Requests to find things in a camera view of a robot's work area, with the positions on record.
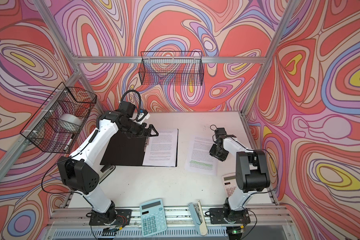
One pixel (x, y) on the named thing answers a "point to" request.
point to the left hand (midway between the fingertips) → (153, 133)
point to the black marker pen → (68, 144)
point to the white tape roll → (71, 118)
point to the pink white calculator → (229, 182)
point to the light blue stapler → (198, 216)
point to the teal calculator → (152, 217)
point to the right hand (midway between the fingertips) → (216, 158)
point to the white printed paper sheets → (198, 159)
